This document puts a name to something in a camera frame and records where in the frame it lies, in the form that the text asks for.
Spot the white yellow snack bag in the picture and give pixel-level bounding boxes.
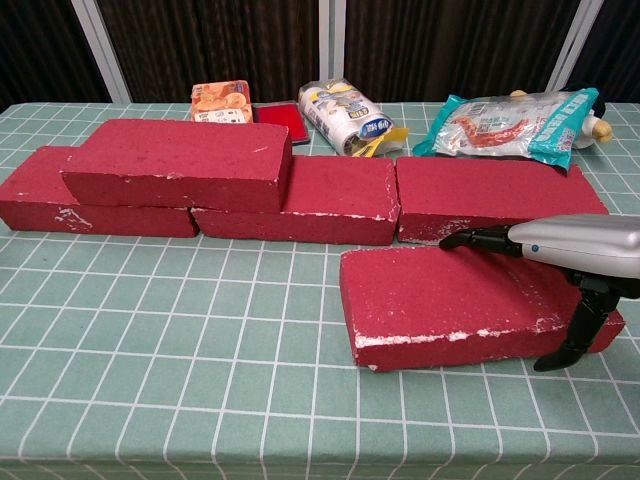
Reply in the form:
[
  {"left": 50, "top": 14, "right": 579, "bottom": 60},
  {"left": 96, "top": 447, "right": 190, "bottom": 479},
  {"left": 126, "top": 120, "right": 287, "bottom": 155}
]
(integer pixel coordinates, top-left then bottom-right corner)
[{"left": 298, "top": 77, "right": 411, "bottom": 158}]

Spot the red foam brick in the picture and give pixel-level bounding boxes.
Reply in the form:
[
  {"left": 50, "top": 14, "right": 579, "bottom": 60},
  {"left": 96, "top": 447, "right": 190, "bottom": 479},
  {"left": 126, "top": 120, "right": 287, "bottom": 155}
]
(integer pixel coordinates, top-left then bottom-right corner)
[
  {"left": 394, "top": 156, "right": 610, "bottom": 246},
  {"left": 59, "top": 118, "right": 294, "bottom": 214},
  {"left": 338, "top": 245, "right": 627, "bottom": 373},
  {"left": 0, "top": 145, "right": 200, "bottom": 239},
  {"left": 190, "top": 154, "right": 401, "bottom": 246}
]

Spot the green checked tablecloth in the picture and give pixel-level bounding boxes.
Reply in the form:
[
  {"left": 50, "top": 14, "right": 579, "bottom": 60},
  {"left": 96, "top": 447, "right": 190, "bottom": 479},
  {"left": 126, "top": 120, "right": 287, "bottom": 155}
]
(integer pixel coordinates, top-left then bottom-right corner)
[{"left": 0, "top": 102, "right": 640, "bottom": 480}]

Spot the black haired plush doll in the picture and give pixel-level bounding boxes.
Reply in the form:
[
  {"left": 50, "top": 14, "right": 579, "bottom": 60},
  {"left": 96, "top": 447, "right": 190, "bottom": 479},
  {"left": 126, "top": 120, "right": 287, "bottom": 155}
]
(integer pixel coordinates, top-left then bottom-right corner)
[{"left": 509, "top": 89, "right": 614, "bottom": 150}]

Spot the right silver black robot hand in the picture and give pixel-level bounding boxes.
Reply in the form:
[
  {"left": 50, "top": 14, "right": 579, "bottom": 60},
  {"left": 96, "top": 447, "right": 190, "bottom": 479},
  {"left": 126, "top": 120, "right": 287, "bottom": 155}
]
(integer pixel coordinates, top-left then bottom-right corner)
[{"left": 438, "top": 213, "right": 640, "bottom": 372}]

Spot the teal snack bag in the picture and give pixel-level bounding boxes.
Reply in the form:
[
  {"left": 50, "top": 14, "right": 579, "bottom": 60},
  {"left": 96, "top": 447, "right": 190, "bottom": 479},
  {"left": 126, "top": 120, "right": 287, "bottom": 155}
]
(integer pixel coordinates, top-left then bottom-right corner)
[{"left": 412, "top": 87, "right": 600, "bottom": 174}]

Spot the red stamp pad case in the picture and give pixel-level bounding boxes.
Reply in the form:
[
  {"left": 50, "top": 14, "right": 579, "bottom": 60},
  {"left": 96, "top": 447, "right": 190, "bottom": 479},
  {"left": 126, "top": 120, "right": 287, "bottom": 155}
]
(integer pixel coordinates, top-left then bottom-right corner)
[{"left": 252, "top": 101, "right": 307, "bottom": 148}]

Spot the orange cracker box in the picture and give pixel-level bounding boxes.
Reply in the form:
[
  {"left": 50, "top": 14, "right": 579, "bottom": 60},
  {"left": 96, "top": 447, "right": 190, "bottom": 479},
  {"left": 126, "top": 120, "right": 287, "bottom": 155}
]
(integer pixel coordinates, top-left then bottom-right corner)
[{"left": 190, "top": 79, "right": 252, "bottom": 125}]

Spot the dark partition screen grey frame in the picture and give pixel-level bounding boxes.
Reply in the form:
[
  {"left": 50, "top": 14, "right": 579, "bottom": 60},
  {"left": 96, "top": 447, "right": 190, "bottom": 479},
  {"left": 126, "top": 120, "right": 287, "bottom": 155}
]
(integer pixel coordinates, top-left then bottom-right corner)
[
  {"left": 549, "top": 0, "right": 640, "bottom": 104},
  {"left": 94, "top": 0, "right": 346, "bottom": 104},
  {"left": 0, "top": 0, "right": 131, "bottom": 106},
  {"left": 319, "top": 0, "right": 599, "bottom": 104}
]

